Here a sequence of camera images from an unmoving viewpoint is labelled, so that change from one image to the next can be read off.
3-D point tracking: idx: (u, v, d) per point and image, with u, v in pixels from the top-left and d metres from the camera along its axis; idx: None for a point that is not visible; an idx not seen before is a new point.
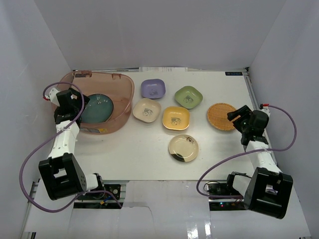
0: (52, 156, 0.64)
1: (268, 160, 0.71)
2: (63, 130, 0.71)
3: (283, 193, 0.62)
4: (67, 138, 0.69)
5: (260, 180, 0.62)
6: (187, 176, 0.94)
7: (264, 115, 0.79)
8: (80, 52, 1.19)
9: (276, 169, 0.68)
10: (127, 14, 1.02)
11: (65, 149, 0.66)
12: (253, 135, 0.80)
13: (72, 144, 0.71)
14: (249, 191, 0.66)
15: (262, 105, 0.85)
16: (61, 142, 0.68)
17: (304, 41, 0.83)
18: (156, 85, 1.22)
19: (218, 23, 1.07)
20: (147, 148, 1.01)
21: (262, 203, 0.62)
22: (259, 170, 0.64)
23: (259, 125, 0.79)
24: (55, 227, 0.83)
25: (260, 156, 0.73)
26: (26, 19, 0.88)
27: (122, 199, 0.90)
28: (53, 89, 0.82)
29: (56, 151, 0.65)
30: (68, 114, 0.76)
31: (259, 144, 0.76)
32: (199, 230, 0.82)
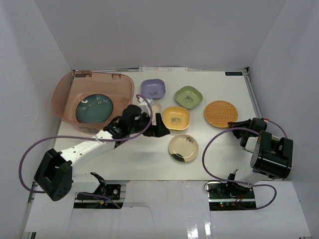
0: (62, 153, 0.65)
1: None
2: (96, 139, 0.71)
3: (285, 151, 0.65)
4: (88, 149, 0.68)
5: (265, 138, 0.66)
6: (187, 176, 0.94)
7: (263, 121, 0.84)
8: (80, 52, 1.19)
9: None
10: (128, 14, 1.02)
11: (74, 158, 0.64)
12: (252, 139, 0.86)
13: (87, 157, 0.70)
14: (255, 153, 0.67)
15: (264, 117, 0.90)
16: (82, 149, 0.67)
17: (304, 41, 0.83)
18: (156, 85, 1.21)
19: (219, 23, 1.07)
20: (147, 148, 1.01)
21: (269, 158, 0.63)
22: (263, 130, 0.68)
23: (258, 130, 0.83)
24: (55, 227, 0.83)
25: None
26: (26, 19, 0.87)
27: (122, 199, 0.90)
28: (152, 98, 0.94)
29: (70, 152, 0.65)
30: (117, 129, 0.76)
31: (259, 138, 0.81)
32: (199, 230, 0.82)
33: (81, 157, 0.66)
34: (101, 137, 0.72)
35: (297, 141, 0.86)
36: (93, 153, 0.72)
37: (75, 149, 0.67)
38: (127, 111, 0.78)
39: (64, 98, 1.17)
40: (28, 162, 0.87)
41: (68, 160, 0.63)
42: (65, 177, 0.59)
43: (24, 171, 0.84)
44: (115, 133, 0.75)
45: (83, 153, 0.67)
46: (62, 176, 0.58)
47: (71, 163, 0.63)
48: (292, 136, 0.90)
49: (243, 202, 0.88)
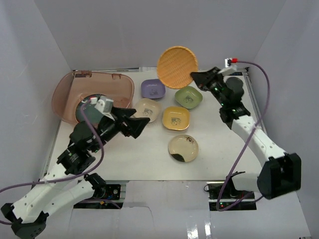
0: (15, 204, 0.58)
1: (265, 139, 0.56)
2: (45, 182, 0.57)
3: (295, 173, 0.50)
4: (38, 196, 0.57)
5: (276, 174, 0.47)
6: (187, 176, 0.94)
7: (240, 85, 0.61)
8: (80, 52, 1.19)
9: (279, 151, 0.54)
10: (127, 14, 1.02)
11: (23, 213, 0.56)
12: (232, 108, 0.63)
13: (49, 197, 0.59)
14: (263, 183, 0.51)
15: (230, 61, 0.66)
16: (33, 198, 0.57)
17: (304, 41, 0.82)
18: (156, 85, 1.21)
19: (219, 23, 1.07)
20: (147, 148, 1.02)
21: (282, 191, 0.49)
22: (268, 162, 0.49)
23: (238, 97, 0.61)
24: (55, 227, 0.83)
25: (257, 140, 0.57)
26: (26, 19, 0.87)
27: (122, 199, 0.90)
28: (101, 101, 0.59)
29: (21, 205, 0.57)
30: (74, 157, 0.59)
31: (246, 120, 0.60)
32: (199, 230, 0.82)
33: (33, 209, 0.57)
34: (54, 177, 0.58)
35: (298, 141, 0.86)
36: (54, 192, 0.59)
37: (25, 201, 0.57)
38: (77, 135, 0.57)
39: (65, 98, 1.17)
40: (27, 162, 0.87)
41: (19, 217, 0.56)
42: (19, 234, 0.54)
43: (23, 171, 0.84)
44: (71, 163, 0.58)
45: (34, 204, 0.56)
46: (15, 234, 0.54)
47: (21, 220, 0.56)
48: (293, 136, 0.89)
49: (244, 202, 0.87)
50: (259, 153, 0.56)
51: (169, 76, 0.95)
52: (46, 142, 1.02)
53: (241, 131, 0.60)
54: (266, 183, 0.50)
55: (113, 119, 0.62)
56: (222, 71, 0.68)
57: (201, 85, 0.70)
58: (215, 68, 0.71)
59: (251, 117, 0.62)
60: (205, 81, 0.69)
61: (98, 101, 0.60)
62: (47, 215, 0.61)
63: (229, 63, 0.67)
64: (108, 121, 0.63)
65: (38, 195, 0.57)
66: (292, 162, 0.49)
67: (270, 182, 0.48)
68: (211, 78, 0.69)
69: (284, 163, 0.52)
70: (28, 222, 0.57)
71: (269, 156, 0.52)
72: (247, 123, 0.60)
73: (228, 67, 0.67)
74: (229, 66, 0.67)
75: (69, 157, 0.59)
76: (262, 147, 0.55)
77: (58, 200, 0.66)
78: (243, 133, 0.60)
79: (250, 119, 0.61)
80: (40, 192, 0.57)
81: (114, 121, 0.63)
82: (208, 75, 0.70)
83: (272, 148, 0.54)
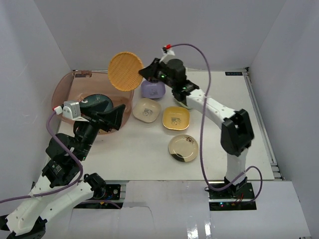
0: (9, 217, 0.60)
1: (217, 105, 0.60)
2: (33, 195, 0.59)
3: (247, 125, 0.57)
4: (28, 209, 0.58)
5: (232, 131, 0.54)
6: (187, 176, 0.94)
7: (181, 63, 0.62)
8: (80, 52, 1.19)
9: (231, 110, 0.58)
10: (127, 14, 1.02)
11: (15, 226, 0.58)
12: (183, 87, 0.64)
13: (39, 209, 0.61)
14: (225, 142, 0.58)
15: (164, 48, 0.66)
16: (23, 211, 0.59)
17: (304, 41, 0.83)
18: (156, 84, 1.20)
19: (218, 23, 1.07)
20: (147, 148, 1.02)
21: (241, 143, 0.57)
22: (225, 123, 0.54)
23: (183, 74, 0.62)
24: (55, 227, 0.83)
25: (210, 107, 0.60)
26: (26, 18, 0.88)
27: (122, 199, 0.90)
28: (67, 109, 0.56)
29: (13, 219, 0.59)
30: (57, 168, 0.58)
31: (197, 94, 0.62)
32: (199, 230, 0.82)
33: (25, 221, 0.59)
34: (40, 190, 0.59)
35: (298, 141, 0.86)
36: (43, 204, 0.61)
37: (16, 214, 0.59)
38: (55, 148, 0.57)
39: (64, 98, 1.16)
40: (27, 162, 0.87)
41: (13, 230, 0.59)
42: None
43: (23, 170, 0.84)
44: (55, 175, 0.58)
45: (25, 217, 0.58)
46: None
47: (15, 233, 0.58)
48: (293, 136, 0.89)
49: (244, 202, 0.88)
50: (216, 119, 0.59)
51: (121, 82, 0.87)
52: (45, 142, 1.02)
53: (196, 103, 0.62)
54: (228, 141, 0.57)
55: (88, 120, 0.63)
56: (162, 59, 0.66)
57: (150, 78, 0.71)
58: (156, 58, 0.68)
59: (200, 89, 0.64)
60: (150, 73, 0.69)
61: (64, 108, 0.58)
62: (45, 222, 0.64)
63: (164, 50, 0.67)
64: (85, 123, 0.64)
65: (28, 208, 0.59)
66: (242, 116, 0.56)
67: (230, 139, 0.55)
68: (155, 68, 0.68)
69: (236, 119, 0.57)
70: (24, 233, 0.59)
71: (225, 118, 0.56)
72: (198, 96, 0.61)
73: (166, 54, 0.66)
74: (166, 52, 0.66)
75: (53, 170, 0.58)
76: (217, 112, 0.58)
77: (55, 205, 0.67)
78: (198, 105, 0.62)
79: (201, 91, 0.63)
80: (29, 205, 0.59)
81: (89, 121, 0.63)
82: (151, 67, 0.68)
83: (224, 111, 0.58)
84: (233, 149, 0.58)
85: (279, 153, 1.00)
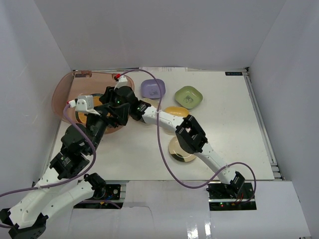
0: (11, 210, 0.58)
1: (169, 116, 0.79)
2: (40, 188, 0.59)
3: (196, 126, 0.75)
4: (34, 202, 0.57)
5: (184, 135, 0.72)
6: (187, 176, 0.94)
7: (128, 90, 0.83)
8: (80, 52, 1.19)
9: (180, 118, 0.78)
10: (127, 14, 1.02)
11: (19, 219, 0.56)
12: (137, 107, 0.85)
13: (44, 203, 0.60)
14: (185, 146, 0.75)
15: (116, 77, 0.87)
16: (27, 204, 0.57)
17: (304, 41, 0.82)
18: (156, 85, 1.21)
19: (219, 23, 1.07)
20: (147, 148, 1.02)
21: (196, 144, 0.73)
22: (178, 131, 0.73)
23: (134, 97, 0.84)
24: (55, 227, 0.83)
25: (164, 119, 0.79)
26: (26, 18, 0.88)
27: (122, 199, 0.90)
28: (83, 101, 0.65)
29: (16, 211, 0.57)
30: (67, 160, 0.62)
31: (150, 111, 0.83)
32: (199, 230, 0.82)
33: (29, 214, 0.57)
34: (47, 182, 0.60)
35: (298, 141, 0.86)
36: (48, 198, 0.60)
37: (20, 206, 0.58)
38: (69, 138, 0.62)
39: (64, 98, 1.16)
40: (27, 162, 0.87)
41: (15, 223, 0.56)
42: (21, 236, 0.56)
43: (23, 170, 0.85)
44: (63, 167, 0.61)
45: (30, 209, 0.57)
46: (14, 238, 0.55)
47: (18, 226, 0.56)
48: (293, 136, 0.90)
49: (244, 202, 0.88)
50: (170, 127, 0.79)
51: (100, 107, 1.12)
52: (46, 142, 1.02)
53: (151, 119, 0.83)
54: (186, 144, 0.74)
55: (99, 115, 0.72)
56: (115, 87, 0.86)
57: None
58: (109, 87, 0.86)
59: (152, 106, 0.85)
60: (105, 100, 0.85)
61: (78, 102, 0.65)
62: (46, 218, 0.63)
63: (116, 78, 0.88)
64: (96, 119, 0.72)
65: (33, 200, 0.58)
66: (190, 121, 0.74)
67: (186, 142, 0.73)
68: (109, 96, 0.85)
69: (187, 124, 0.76)
70: (26, 227, 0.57)
71: (177, 125, 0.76)
72: (152, 112, 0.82)
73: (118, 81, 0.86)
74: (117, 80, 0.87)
75: (61, 162, 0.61)
76: (169, 122, 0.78)
77: (57, 201, 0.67)
78: (153, 119, 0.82)
79: (153, 108, 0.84)
80: (34, 197, 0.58)
81: (100, 117, 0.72)
82: (107, 95, 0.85)
83: (175, 120, 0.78)
84: (192, 149, 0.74)
85: (279, 154, 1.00)
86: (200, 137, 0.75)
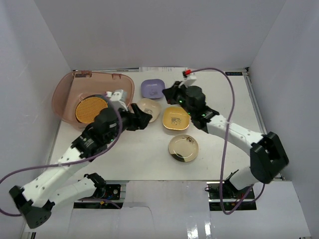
0: (25, 187, 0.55)
1: (242, 130, 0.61)
2: (59, 166, 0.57)
3: (279, 149, 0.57)
4: (51, 179, 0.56)
5: (262, 155, 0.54)
6: (187, 176, 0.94)
7: (200, 91, 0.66)
8: (80, 52, 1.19)
9: (257, 134, 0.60)
10: (127, 14, 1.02)
11: (35, 194, 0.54)
12: (203, 114, 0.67)
13: (58, 183, 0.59)
14: (256, 170, 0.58)
15: (185, 73, 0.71)
16: (44, 180, 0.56)
17: (304, 42, 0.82)
18: (156, 85, 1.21)
19: (219, 23, 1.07)
20: (147, 147, 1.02)
21: (274, 169, 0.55)
22: (253, 148, 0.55)
23: (203, 101, 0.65)
24: (55, 227, 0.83)
25: (235, 133, 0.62)
26: (26, 18, 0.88)
27: (122, 199, 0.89)
28: (118, 92, 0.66)
29: (31, 186, 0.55)
30: (90, 141, 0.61)
31: (218, 119, 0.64)
32: (199, 230, 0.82)
33: (45, 191, 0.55)
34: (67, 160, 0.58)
35: (298, 141, 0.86)
36: (64, 179, 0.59)
37: (36, 182, 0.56)
38: (100, 118, 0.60)
39: (64, 98, 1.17)
40: (27, 162, 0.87)
41: (29, 199, 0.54)
42: (32, 216, 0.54)
43: (23, 171, 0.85)
44: (84, 147, 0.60)
45: (47, 186, 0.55)
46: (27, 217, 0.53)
47: (32, 202, 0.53)
48: (293, 136, 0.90)
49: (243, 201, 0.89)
50: (241, 143, 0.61)
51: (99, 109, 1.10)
52: (46, 142, 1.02)
53: (217, 130, 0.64)
54: (259, 168, 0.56)
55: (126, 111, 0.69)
56: (182, 83, 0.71)
57: (169, 100, 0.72)
58: (175, 82, 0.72)
59: (220, 115, 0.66)
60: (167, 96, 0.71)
61: (113, 94, 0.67)
62: (53, 204, 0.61)
63: (184, 75, 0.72)
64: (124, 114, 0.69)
65: (51, 178, 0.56)
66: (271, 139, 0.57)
67: (260, 165, 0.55)
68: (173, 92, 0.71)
69: (265, 144, 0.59)
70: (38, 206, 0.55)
71: (252, 143, 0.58)
72: (220, 121, 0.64)
73: (185, 78, 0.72)
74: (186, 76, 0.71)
75: (84, 142, 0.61)
76: (241, 137, 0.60)
77: (63, 191, 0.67)
78: (220, 130, 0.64)
79: (221, 117, 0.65)
80: (53, 175, 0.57)
81: (128, 112, 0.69)
82: (171, 90, 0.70)
83: (250, 135, 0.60)
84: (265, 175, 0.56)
85: None
86: (280, 162, 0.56)
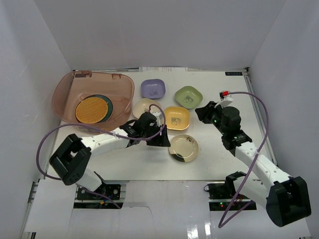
0: (83, 139, 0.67)
1: (269, 165, 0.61)
2: (113, 134, 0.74)
3: (303, 196, 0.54)
4: (105, 140, 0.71)
5: (283, 198, 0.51)
6: (187, 176, 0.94)
7: (237, 113, 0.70)
8: (80, 52, 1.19)
9: (284, 175, 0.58)
10: (128, 14, 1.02)
11: (92, 145, 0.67)
12: (234, 137, 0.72)
13: (103, 148, 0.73)
14: (272, 208, 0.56)
15: (223, 95, 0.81)
16: (100, 139, 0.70)
17: (304, 42, 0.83)
18: (156, 85, 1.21)
19: (218, 23, 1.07)
20: (147, 147, 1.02)
21: (290, 214, 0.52)
22: (274, 186, 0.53)
23: (237, 125, 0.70)
24: (54, 227, 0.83)
25: (261, 166, 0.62)
26: (26, 18, 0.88)
27: (122, 199, 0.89)
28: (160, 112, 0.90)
29: (89, 140, 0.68)
30: (132, 129, 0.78)
31: (248, 146, 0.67)
32: (199, 230, 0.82)
33: (98, 147, 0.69)
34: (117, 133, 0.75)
35: (298, 140, 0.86)
36: (107, 146, 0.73)
37: (93, 138, 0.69)
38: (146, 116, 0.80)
39: (64, 98, 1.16)
40: (27, 162, 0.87)
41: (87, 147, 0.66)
42: (81, 163, 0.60)
43: (23, 170, 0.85)
44: (130, 132, 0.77)
45: (101, 144, 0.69)
46: (80, 161, 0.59)
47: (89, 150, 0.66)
48: (293, 136, 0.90)
49: (243, 201, 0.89)
50: (264, 178, 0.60)
51: (99, 109, 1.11)
52: (46, 142, 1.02)
53: (245, 156, 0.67)
54: (275, 207, 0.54)
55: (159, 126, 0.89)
56: (219, 103, 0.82)
57: (204, 119, 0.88)
58: (211, 102, 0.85)
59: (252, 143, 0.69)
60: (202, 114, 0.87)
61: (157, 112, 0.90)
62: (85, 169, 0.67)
63: (222, 96, 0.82)
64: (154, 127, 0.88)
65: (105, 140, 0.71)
66: (297, 184, 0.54)
67: (278, 206, 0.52)
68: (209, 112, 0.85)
69: (290, 187, 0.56)
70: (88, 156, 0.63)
71: (275, 180, 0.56)
72: (249, 149, 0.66)
73: (222, 99, 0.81)
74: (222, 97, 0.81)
75: (129, 128, 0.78)
76: (267, 173, 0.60)
77: None
78: (247, 158, 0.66)
79: (252, 144, 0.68)
80: (106, 138, 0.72)
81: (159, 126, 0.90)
82: (207, 109, 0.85)
83: (276, 173, 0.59)
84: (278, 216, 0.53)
85: (279, 153, 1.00)
86: (299, 209, 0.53)
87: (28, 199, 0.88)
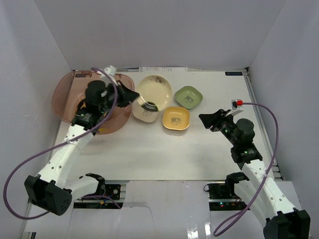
0: (42, 175, 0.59)
1: (275, 192, 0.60)
2: (69, 142, 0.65)
3: (303, 229, 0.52)
4: (66, 157, 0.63)
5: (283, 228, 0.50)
6: (186, 176, 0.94)
7: (251, 127, 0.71)
8: (80, 52, 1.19)
9: (289, 204, 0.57)
10: (127, 14, 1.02)
11: (54, 175, 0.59)
12: (244, 151, 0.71)
13: (72, 161, 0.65)
14: (268, 231, 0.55)
15: (237, 104, 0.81)
16: (59, 160, 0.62)
17: (304, 42, 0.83)
18: None
19: (218, 23, 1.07)
20: (147, 147, 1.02)
21: None
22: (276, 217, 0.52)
23: (248, 138, 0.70)
24: (54, 227, 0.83)
25: (267, 191, 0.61)
26: (26, 19, 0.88)
27: (122, 199, 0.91)
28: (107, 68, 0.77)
29: (47, 170, 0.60)
30: (87, 115, 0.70)
31: (257, 166, 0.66)
32: (199, 230, 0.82)
33: (63, 169, 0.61)
34: (74, 135, 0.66)
35: (298, 140, 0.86)
36: (73, 157, 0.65)
37: (51, 164, 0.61)
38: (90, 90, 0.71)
39: (65, 98, 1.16)
40: (27, 162, 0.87)
41: (51, 180, 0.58)
42: (57, 198, 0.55)
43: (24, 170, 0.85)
44: (85, 121, 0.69)
45: (62, 165, 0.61)
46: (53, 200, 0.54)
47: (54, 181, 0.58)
48: (293, 136, 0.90)
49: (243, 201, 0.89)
50: (268, 203, 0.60)
51: None
52: (46, 142, 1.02)
53: (252, 176, 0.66)
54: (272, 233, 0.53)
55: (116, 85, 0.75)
56: (230, 113, 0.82)
57: (213, 126, 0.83)
58: (221, 111, 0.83)
59: (262, 162, 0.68)
60: (211, 121, 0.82)
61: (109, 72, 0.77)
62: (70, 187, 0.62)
63: (235, 105, 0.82)
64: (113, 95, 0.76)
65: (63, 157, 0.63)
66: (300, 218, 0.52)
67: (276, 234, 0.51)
68: (218, 121, 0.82)
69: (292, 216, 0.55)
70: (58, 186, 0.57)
71: (279, 211, 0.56)
72: (258, 170, 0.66)
73: (236, 108, 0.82)
74: (236, 107, 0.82)
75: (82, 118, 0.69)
76: (272, 199, 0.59)
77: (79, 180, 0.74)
78: (254, 178, 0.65)
79: (261, 164, 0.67)
80: (64, 154, 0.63)
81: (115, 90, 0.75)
82: (217, 117, 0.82)
83: (281, 202, 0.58)
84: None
85: (279, 153, 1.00)
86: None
87: (28, 199, 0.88)
